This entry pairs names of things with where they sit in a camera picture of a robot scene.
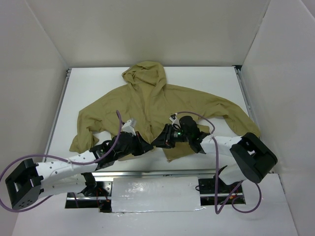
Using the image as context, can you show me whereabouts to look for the tan hooded zip jacket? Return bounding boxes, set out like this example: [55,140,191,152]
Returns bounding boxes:
[69,61,260,153]

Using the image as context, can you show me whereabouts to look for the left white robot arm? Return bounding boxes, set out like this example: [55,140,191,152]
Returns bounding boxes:
[5,132,154,212]

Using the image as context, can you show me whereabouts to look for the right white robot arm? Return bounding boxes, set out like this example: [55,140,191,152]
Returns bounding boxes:
[152,114,278,192]

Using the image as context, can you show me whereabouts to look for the white foam front panel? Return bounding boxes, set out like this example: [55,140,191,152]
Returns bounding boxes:
[111,177,201,213]

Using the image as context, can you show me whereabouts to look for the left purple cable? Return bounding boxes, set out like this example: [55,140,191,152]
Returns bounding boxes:
[0,110,124,212]

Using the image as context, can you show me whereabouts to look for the purple cable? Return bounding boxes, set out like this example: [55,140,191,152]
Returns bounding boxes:
[176,111,263,215]
[0,110,124,212]

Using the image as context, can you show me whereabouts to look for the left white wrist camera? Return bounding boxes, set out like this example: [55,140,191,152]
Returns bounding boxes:
[122,118,136,136]

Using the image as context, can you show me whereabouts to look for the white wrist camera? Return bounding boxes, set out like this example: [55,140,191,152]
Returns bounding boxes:
[169,113,179,125]
[122,118,136,136]

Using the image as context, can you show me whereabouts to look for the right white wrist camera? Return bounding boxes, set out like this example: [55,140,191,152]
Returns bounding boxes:
[169,113,179,125]

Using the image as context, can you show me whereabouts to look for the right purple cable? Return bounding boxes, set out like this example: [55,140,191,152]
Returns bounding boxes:
[176,111,263,215]

